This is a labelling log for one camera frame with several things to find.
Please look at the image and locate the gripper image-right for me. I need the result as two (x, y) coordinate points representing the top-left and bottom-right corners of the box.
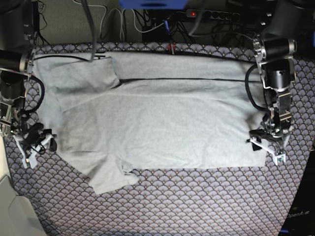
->
(251, 108), (293, 151)

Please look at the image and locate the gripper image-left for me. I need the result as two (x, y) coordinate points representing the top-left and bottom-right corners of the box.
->
(0, 109), (57, 152)

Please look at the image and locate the light grey T-shirt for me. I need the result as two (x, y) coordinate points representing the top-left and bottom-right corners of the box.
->
(33, 52), (267, 194)

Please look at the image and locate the patterned fan-print tablecloth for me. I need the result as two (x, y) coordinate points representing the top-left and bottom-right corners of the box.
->
(5, 44), (315, 236)

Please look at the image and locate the beige plastic bin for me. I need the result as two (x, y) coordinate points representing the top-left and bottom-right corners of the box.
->
(0, 176), (46, 236)

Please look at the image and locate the red black table clamp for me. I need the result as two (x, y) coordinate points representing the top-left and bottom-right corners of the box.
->
(167, 43), (176, 55)

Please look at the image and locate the blue box overhead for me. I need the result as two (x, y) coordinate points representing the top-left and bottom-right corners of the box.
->
(119, 0), (188, 10)

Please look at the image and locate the white cable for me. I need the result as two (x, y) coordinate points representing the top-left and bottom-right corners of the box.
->
(99, 7), (164, 40)

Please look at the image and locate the black power strip red switch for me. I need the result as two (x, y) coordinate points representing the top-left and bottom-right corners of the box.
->
(186, 9), (241, 22)

